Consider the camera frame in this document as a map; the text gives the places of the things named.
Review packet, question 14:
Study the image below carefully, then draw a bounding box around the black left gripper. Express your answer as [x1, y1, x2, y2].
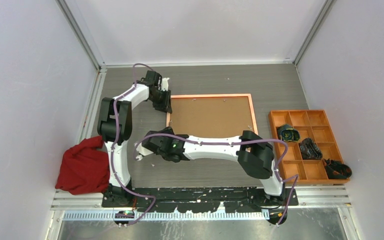
[150, 89, 172, 114]

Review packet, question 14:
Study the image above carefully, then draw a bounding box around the red picture frame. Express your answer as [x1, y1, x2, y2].
[166, 93, 258, 138]

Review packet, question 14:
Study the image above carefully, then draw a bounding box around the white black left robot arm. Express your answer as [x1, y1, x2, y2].
[97, 70, 172, 207]

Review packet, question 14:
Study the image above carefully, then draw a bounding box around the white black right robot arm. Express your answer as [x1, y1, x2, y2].
[135, 127, 286, 205]

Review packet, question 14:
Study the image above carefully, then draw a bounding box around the red cloth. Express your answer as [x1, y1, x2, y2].
[55, 136, 110, 195]

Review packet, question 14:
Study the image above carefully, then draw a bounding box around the blue yellow rolled tie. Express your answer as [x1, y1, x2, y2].
[276, 123, 301, 143]

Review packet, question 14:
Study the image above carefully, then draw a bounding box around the dark rolled tie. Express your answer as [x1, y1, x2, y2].
[298, 137, 323, 160]

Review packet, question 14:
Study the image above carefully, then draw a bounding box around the orange compartment tray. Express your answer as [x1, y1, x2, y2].
[268, 109, 352, 185]

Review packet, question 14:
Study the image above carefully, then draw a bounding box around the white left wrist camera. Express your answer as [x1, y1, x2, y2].
[160, 77, 170, 92]

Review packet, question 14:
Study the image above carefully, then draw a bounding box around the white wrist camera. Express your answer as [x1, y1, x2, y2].
[160, 77, 170, 92]
[135, 144, 154, 161]

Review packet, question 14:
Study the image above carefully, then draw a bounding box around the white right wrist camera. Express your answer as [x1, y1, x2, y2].
[135, 144, 154, 161]

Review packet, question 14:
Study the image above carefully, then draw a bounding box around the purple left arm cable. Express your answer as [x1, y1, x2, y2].
[110, 63, 156, 228]

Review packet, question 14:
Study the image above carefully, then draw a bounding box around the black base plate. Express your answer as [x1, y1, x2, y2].
[101, 186, 299, 213]

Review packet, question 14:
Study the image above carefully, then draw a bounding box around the white slotted cable duct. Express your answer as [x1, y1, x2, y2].
[62, 210, 269, 222]

